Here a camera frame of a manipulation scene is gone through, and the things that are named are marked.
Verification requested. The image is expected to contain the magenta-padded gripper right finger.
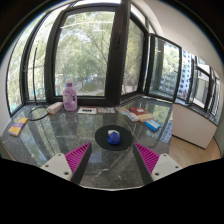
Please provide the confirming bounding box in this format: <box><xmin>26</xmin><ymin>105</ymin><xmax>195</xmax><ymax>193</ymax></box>
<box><xmin>132</xmin><ymin>142</ymin><xmax>184</xmax><ymax>185</ymax></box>

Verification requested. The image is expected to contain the blue and white computer mouse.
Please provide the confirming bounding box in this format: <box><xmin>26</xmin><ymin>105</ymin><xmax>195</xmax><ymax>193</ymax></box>
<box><xmin>107</xmin><ymin>129</ymin><xmax>122</xmax><ymax>146</ymax></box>

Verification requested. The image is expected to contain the colourful thin booklet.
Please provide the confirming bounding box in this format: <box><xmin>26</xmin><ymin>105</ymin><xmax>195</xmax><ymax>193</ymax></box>
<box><xmin>114</xmin><ymin>106</ymin><xmax>129</xmax><ymax>114</ymax></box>

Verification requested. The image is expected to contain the round black mouse pad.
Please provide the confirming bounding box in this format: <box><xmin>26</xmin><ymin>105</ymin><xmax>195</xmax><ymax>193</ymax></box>
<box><xmin>94</xmin><ymin>124</ymin><xmax>134</xmax><ymax>152</ymax></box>

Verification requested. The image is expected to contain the purple detergent bottle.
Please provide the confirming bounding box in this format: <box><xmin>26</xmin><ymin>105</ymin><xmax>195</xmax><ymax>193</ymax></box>
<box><xmin>62</xmin><ymin>78</ymin><xmax>78</xmax><ymax>112</ymax></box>

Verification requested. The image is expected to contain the blue and white box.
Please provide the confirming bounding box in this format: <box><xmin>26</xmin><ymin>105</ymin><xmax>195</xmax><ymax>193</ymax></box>
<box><xmin>144</xmin><ymin>119</ymin><xmax>162</xmax><ymax>132</ymax></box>

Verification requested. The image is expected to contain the orange and white box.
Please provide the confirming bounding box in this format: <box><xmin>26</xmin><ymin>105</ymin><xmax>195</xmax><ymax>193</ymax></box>
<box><xmin>46</xmin><ymin>101</ymin><xmax>64</xmax><ymax>116</ymax></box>

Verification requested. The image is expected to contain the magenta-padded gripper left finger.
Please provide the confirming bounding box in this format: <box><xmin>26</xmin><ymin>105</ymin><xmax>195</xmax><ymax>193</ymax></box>
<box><xmin>40</xmin><ymin>142</ymin><xmax>93</xmax><ymax>185</ymax></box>

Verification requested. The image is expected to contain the pale printed leaflet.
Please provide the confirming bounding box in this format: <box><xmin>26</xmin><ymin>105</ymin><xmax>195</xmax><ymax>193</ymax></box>
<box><xmin>97</xmin><ymin>107</ymin><xmax>116</xmax><ymax>114</ymax></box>

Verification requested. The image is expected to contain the beige book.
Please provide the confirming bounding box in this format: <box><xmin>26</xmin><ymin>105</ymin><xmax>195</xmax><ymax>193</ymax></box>
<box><xmin>138</xmin><ymin>113</ymin><xmax>155</xmax><ymax>123</ymax></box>

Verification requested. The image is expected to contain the black cable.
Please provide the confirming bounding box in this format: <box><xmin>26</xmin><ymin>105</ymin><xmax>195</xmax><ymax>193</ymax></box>
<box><xmin>27</xmin><ymin>105</ymin><xmax>50</xmax><ymax>122</ymax></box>

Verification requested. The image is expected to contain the yellow and purple box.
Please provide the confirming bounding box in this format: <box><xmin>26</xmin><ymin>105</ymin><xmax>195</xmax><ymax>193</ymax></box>
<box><xmin>8</xmin><ymin>117</ymin><xmax>29</xmax><ymax>138</ymax></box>

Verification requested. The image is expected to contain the white card with dark picture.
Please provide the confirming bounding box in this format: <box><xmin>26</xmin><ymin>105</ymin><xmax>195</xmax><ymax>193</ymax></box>
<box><xmin>77</xmin><ymin>106</ymin><xmax>98</xmax><ymax>115</ymax></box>

